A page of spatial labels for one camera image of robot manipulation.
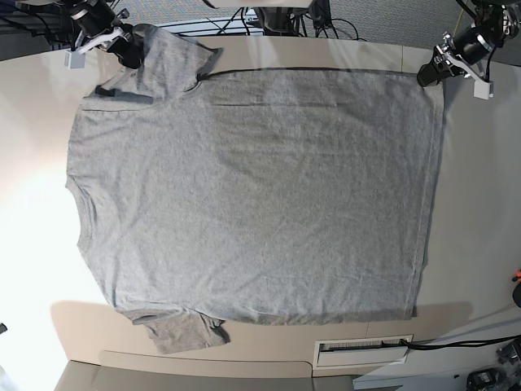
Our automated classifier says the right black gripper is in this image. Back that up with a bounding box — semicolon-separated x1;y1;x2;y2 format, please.
102;24;144;68

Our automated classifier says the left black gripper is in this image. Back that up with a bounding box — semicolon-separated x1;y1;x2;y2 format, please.
417;34;466;86

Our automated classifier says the grey T-shirt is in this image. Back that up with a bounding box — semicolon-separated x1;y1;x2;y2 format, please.
66;24;444;354

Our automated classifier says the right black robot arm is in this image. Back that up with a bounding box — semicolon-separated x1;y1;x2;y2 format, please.
63;1;144;69

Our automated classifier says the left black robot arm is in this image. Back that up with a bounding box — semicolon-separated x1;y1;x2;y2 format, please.
417;1;520;89

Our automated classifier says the grey central robot stand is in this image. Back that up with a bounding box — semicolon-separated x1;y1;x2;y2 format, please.
247;7;299;37

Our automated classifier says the orange black object right edge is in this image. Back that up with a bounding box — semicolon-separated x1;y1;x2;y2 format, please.
511;270;521;283

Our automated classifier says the black device bottom right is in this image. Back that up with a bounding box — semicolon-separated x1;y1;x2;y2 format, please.
466;368;505;391

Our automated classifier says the yellow floor cable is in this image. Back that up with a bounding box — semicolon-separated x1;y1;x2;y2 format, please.
448;7;465;53

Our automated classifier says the black cable at port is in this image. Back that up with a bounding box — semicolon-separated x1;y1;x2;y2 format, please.
380;336;521;352

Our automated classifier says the white table cable port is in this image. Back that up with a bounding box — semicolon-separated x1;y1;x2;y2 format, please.
312;334;414;370

